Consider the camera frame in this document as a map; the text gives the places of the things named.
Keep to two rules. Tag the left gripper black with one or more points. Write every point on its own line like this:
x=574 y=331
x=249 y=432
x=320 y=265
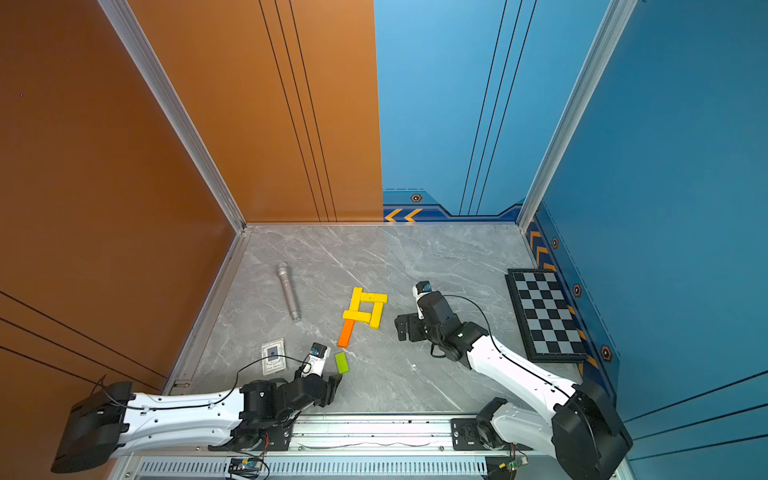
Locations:
x=330 y=391

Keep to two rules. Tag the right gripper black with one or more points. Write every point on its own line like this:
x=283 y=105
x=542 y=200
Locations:
x=413 y=320

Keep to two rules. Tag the green block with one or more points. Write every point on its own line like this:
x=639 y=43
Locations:
x=341 y=363

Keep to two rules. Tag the yellow block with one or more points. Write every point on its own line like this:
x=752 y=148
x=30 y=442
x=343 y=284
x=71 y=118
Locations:
x=357 y=316
x=374 y=298
x=356 y=299
x=376 y=315

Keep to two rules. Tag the orange block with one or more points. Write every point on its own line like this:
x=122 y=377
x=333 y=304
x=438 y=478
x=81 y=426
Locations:
x=346 y=333

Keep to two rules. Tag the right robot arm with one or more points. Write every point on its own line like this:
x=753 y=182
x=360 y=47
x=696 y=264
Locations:
x=528 y=390

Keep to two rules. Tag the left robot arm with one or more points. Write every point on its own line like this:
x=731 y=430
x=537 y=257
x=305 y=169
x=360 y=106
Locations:
x=116 y=421

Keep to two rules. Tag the small printed card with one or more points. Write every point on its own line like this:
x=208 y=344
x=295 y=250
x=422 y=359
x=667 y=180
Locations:
x=274 y=360

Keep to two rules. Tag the left circuit board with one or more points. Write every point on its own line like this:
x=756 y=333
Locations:
x=247 y=468

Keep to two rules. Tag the circuit board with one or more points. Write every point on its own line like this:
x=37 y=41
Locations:
x=499 y=468
x=247 y=468

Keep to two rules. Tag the black white chessboard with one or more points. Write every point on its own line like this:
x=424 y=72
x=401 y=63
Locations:
x=546 y=321

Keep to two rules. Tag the grey microphone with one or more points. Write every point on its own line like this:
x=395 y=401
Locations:
x=284 y=275

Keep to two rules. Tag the right circuit board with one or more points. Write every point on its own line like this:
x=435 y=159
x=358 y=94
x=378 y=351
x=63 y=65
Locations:
x=499 y=468

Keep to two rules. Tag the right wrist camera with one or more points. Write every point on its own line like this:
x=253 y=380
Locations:
x=419 y=290

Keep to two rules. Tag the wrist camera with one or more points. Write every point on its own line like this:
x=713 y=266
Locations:
x=315 y=362
x=419 y=290

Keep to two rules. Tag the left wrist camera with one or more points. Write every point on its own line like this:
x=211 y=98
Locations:
x=315 y=362

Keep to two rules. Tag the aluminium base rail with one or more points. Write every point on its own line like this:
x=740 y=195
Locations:
x=421 y=432

